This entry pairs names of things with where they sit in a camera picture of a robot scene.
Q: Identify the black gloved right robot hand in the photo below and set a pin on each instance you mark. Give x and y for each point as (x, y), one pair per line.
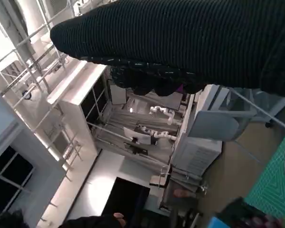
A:
(180, 35)

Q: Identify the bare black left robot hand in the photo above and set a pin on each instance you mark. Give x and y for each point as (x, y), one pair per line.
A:
(232, 213)

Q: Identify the red toy grape bunch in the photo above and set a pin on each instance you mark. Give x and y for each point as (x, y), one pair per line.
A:
(273, 223)

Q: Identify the green cutting mat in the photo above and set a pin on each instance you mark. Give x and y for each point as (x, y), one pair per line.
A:
(268, 180)

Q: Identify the white mesh cabinet on casters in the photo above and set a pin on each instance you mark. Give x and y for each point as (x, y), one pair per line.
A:
(199, 152)

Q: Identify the grey office chair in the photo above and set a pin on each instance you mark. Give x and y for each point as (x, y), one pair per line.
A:
(216, 126)

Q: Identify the computer monitor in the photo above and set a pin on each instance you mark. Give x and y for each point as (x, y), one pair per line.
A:
(136, 135)

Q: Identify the white open shelf cabinet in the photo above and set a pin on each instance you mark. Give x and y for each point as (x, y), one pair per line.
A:
(71, 107)

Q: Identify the person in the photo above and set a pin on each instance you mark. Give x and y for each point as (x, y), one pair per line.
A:
(92, 222)

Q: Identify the black wall panel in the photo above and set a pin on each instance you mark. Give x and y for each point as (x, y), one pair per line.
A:
(126, 197)

